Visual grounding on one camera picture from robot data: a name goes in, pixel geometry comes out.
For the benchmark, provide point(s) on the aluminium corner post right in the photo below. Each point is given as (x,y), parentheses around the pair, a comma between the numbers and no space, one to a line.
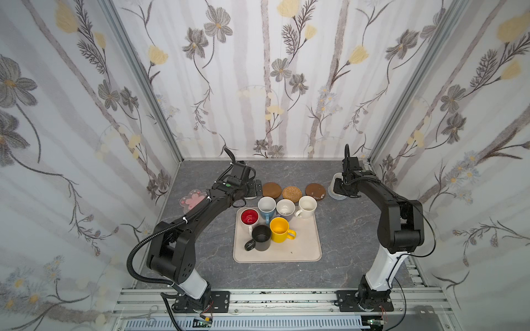
(434,48)

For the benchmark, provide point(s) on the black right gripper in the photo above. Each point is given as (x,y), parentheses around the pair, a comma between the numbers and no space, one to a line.
(341,186)

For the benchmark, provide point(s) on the red inside white mug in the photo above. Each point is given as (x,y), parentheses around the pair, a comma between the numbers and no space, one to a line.
(249,218)

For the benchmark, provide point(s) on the aluminium corner post left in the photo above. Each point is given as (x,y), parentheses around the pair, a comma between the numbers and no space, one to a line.
(131,55)

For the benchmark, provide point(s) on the glossy dark brown round coaster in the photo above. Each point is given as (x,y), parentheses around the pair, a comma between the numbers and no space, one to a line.
(316,190)

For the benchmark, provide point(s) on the aluminium mounting rail frame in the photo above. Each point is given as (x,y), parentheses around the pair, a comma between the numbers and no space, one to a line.
(416,308)

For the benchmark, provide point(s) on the beige plastic tray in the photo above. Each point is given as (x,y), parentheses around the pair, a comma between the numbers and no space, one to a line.
(305,248)

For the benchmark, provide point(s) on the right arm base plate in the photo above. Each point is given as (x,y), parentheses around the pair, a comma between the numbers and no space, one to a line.
(350,301)

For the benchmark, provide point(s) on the light blue mug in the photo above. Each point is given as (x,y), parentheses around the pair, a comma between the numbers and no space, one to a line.
(267,209)

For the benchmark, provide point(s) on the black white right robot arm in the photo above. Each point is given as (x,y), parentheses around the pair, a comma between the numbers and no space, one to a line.
(400,230)

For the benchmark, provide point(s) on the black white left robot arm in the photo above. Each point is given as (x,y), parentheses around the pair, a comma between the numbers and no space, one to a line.
(172,252)

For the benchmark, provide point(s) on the yellow mug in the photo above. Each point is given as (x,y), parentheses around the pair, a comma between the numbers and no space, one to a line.
(281,231)

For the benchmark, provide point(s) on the pink flower shaped coaster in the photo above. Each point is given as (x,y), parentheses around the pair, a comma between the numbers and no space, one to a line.
(190,201)

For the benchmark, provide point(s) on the white grey small mug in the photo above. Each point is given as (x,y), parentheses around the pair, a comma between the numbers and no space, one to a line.
(285,208)

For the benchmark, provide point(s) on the black mug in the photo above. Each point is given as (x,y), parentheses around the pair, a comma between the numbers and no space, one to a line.
(260,239)

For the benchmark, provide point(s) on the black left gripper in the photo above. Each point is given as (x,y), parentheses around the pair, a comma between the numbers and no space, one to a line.
(252,188)

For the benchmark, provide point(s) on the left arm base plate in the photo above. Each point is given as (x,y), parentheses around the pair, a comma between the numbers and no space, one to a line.
(217,301)

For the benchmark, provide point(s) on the aluminium corner post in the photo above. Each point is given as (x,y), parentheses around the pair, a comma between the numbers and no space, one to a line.
(131,55)
(434,48)

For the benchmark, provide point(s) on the grey blue woven coaster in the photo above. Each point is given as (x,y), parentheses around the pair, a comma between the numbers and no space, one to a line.
(334,195)

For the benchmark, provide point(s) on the woven rattan round coaster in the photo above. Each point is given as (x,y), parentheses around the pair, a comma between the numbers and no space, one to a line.
(292,193)

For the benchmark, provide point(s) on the brown round wooden coaster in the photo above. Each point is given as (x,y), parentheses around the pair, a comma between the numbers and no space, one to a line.
(272,190)

